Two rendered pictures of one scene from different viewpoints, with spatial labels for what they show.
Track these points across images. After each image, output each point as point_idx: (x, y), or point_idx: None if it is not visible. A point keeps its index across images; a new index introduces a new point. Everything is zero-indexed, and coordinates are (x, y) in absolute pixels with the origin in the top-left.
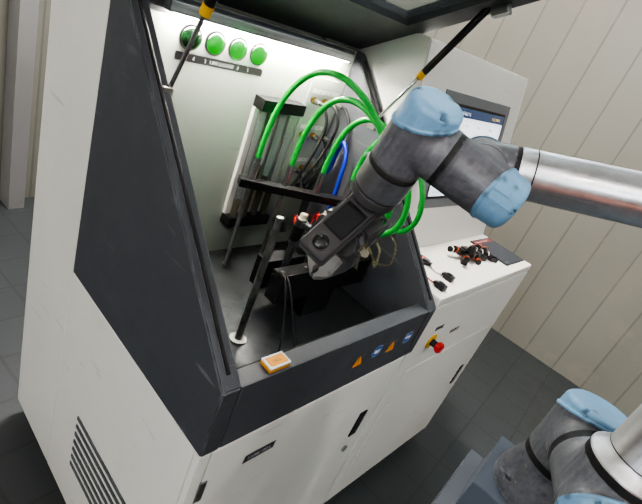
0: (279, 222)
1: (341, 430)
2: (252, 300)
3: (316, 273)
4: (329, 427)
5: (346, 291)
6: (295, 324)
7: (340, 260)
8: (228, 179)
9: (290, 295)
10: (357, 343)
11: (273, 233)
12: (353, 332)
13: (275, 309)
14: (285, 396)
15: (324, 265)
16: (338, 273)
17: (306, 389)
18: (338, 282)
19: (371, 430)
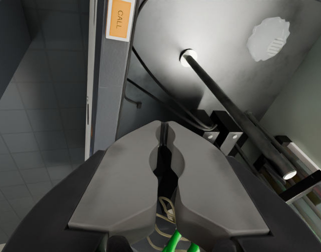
0: (284, 167)
1: (89, 99)
2: (209, 82)
3: (153, 127)
4: (90, 88)
5: (160, 176)
6: (164, 118)
7: (84, 222)
8: None
9: (182, 116)
10: (93, 139)
11: (271, 148)
12: (106, 145)
13: (187, 115)
14: (97, 30)
15: (145, 156)
16: (77, 170)
17: (95, 63)
18: (166, 175)
19: (87, 122)
